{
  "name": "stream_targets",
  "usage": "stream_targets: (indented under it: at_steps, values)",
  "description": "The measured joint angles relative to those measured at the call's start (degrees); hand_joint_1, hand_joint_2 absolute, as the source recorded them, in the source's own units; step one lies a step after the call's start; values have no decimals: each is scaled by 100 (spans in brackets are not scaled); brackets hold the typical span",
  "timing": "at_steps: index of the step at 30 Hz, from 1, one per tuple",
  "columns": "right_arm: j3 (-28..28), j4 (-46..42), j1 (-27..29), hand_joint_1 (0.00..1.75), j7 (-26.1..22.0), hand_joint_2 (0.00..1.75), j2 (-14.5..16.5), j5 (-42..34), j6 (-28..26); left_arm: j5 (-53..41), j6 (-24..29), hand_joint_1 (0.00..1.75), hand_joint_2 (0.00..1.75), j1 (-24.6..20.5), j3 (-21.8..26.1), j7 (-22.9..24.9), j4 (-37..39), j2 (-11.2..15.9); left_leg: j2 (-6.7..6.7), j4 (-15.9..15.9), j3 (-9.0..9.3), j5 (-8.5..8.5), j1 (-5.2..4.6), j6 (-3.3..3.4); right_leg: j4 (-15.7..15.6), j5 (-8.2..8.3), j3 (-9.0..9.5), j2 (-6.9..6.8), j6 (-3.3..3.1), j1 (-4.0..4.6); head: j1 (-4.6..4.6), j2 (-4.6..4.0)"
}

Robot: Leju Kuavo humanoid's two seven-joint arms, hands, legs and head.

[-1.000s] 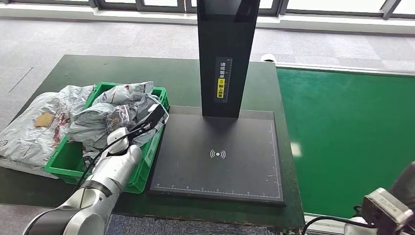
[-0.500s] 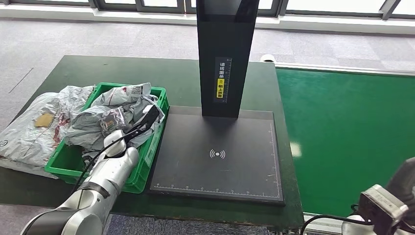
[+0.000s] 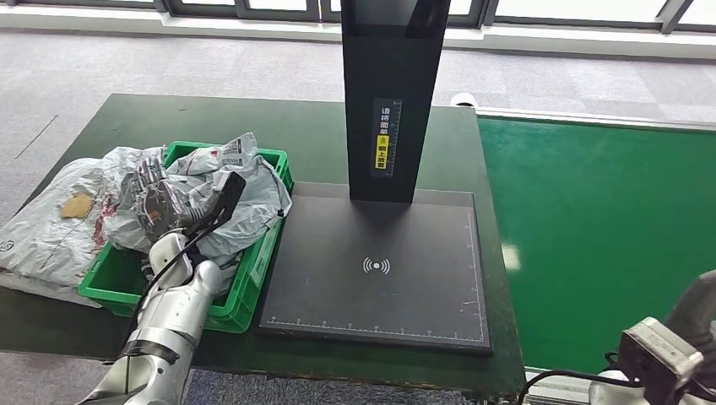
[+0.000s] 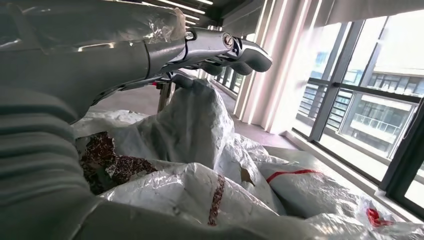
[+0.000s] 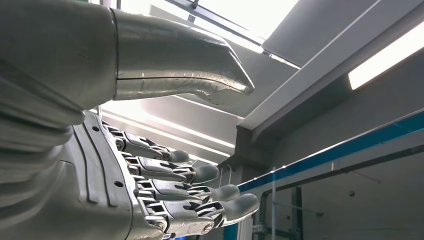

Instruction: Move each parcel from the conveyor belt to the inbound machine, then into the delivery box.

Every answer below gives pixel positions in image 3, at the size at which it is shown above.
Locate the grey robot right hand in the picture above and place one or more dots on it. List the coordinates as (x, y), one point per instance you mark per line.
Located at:
(696, 313)

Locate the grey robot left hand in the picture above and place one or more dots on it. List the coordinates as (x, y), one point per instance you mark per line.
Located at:
(159, 201)

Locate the grey parcel bag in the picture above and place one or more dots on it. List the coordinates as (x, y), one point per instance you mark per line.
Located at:
(257, 207)

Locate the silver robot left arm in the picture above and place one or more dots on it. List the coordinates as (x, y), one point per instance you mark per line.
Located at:
(162, 330)

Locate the white parcel bag brown patch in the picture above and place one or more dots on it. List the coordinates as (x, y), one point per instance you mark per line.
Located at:
(45, 240)

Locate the green conveyor belt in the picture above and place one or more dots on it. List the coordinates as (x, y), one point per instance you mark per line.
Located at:
(587, 195)

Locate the small white belt patch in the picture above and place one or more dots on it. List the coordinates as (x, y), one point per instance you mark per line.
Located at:
(511, 257)

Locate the black inbound scanner machine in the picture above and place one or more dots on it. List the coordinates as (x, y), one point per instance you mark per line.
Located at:
(391, 302)

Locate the green plastic crate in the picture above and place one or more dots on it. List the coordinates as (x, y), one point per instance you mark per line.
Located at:
(117, 279)

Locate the dark green table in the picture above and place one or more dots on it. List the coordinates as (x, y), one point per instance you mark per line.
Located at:
(224, 117)

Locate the yellow black ruler label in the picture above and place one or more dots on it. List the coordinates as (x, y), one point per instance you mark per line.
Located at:
(386, 140)

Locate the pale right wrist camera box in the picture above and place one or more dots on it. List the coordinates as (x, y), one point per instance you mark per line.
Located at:
(657, 358)

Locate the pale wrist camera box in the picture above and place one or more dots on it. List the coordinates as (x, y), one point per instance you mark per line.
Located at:
(229, 195)
(657, 358)

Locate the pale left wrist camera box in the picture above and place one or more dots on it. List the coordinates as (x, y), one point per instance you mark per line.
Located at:
(229, 195)

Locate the silver conveyor frame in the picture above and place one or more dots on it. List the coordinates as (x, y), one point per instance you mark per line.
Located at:
(587, 119)

